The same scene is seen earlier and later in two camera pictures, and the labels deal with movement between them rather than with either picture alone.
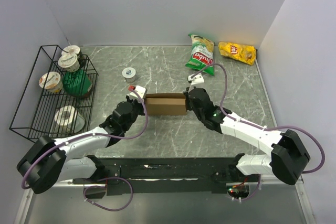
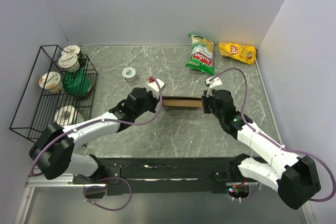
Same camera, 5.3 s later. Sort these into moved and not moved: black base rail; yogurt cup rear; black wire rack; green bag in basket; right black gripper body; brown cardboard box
Moved: right black gripper body; brown cardboard box
Not moved: yogurt cup rear; green bag in basket; black wire rack; black base rail
